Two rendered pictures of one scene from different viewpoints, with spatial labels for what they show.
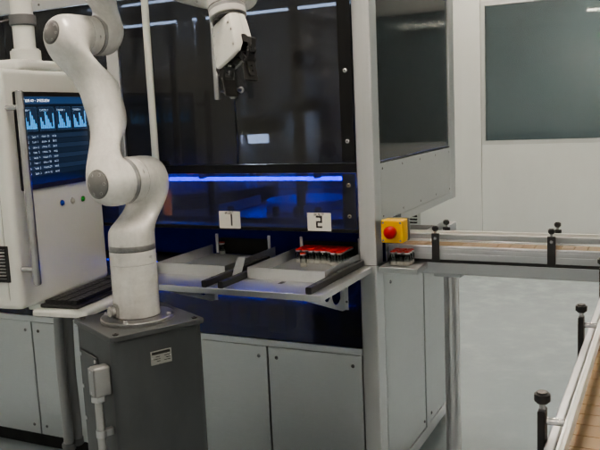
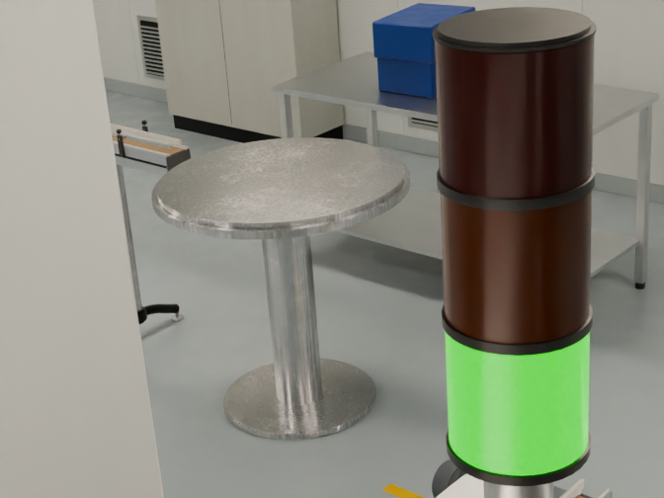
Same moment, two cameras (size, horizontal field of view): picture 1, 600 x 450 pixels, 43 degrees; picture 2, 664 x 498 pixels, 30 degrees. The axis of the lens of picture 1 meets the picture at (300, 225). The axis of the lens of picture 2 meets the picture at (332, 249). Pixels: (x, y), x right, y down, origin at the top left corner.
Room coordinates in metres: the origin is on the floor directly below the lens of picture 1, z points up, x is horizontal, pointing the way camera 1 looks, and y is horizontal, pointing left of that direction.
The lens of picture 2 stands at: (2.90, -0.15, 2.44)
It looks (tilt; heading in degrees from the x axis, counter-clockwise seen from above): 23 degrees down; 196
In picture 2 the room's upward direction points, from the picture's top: 4 degrees counter-clockwise
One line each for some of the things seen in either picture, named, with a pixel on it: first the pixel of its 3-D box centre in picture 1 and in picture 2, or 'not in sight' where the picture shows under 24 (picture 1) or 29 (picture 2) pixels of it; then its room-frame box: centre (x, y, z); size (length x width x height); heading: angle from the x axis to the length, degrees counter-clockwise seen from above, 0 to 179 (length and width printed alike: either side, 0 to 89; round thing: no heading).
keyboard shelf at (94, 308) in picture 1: (88, 296); not in sight; (2.53, 0.72, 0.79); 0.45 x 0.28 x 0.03; 161
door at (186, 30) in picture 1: (175, 80); not in sight; (2.73, 0.41, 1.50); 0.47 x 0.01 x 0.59; 64
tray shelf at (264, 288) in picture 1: (252, 274); not in sight; (2.41, 0.16, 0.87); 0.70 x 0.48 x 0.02; 64
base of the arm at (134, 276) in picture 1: (135, 283); not in sight; (1.96, 0.44, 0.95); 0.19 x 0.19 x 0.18
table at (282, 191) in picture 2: not in sight; (290, 291); (-1.12, -1.50, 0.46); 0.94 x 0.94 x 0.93
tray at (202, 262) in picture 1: (218, 259); not in sight; (2.55, 0.28, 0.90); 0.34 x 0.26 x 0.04; 154
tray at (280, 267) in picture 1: (309, 263); not in sight; (2.40, -0.02, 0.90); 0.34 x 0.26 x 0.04; 154
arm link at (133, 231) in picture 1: (137, 201); not in sight; (1.99, 0.42, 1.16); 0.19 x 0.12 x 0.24; 150
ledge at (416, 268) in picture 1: (404, 266); not in sight; (2.43, -0.33, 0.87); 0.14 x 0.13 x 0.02; 154
